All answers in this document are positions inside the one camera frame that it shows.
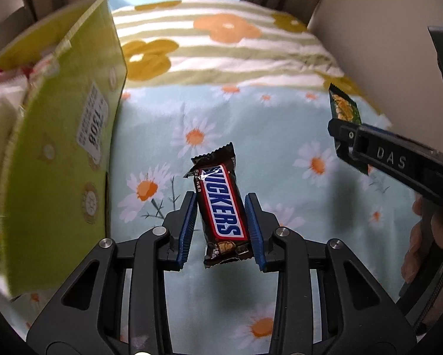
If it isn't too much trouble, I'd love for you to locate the snickers bar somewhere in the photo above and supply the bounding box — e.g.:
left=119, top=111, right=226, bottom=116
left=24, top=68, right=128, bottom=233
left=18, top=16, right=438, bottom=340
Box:
left=185, top=143, right=253, bottom=268

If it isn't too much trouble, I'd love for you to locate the person right hand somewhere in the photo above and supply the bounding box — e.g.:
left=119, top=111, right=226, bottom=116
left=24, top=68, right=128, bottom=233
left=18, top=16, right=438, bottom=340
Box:
left=401, top=194, right=443, bottom=284

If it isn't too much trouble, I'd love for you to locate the pink marshmallow candy bag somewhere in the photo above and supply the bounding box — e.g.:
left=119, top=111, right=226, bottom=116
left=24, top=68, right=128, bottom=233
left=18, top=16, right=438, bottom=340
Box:
left=0, top=53, right=60, bottom=88

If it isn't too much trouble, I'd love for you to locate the floral striped bed duvet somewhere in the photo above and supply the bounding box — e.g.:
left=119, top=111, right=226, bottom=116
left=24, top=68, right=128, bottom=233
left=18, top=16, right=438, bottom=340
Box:
left=112, top=0, right=377, bottom=110

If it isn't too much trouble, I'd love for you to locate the small dark green packet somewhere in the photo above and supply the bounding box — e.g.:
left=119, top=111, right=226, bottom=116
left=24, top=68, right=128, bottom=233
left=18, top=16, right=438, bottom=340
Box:
left=329, top=84, right=362, bottom=124

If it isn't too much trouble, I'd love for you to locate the green cardboard box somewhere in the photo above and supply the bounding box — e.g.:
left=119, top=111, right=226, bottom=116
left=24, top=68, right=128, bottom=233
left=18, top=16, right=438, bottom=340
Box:
left=0, top=0, right=127, bottom=299

